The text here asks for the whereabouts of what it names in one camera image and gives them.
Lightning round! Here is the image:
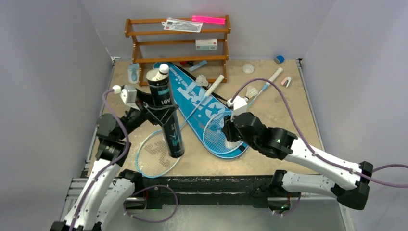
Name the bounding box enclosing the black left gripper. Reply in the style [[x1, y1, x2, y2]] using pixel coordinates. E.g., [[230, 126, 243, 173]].
[[117, 89, 177, 140]]

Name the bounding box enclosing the black shuttlecock tube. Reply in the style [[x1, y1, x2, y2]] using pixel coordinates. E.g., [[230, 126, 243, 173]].
[[146, 64, 185, 158]]

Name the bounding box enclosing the shuttlecock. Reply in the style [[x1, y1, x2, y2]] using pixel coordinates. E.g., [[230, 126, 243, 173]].
[[152, 64, 169, 82], [195, 75, 211, 88], [244, 85, 259, 102], [225, 140, 243, 152]]

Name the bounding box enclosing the clear tube lid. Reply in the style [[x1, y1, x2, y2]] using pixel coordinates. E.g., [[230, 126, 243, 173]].
[[242, 64, 255, 74]]

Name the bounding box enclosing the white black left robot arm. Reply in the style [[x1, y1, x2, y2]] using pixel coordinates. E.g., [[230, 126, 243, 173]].
[[50, 100, 178, 231]]

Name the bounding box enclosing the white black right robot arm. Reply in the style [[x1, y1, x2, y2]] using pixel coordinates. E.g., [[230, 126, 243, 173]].
[[221, 112, 373, 210]]

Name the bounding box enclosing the blue racket bag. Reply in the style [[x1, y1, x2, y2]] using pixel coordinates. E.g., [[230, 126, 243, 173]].
[[166, 62, 248, 159]]

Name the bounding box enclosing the blue white packaged item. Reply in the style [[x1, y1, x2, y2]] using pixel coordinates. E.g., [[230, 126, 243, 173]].
[[127, 63, 140, 84]]

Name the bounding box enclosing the red black stamp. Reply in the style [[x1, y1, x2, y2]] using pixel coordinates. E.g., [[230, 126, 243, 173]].
[[179, 61, 194, 67]]

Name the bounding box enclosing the pink white small clip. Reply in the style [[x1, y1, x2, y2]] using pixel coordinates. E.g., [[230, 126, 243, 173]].
[[281, 77, 292, 88]]

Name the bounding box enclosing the blue white eraser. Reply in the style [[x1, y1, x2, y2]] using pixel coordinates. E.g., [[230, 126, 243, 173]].
[[274, 55, 285, 64]]

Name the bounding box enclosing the white green small box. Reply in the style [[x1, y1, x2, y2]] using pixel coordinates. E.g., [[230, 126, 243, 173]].
[[195, 38, 218, 51]]

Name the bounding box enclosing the wooden shelf rack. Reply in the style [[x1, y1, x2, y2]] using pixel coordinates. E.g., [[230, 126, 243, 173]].
[[124, 15, 231, 86]]

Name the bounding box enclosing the white plastic package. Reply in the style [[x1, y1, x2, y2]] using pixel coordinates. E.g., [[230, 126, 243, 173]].
[[161, 18, 203, 33]]

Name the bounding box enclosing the pink ruler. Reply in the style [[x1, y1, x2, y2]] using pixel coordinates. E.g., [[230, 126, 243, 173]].
[[191, 15, 226, 25]]

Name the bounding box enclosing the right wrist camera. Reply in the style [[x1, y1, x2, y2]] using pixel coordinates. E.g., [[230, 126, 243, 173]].
[[227, 96, 248, 121]]

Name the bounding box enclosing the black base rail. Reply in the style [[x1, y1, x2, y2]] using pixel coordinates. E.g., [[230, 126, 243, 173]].
[[112, 174, 332, 210]]

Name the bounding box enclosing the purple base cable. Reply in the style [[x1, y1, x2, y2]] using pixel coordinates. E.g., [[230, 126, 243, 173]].
[[123, 184, 179, 224]]

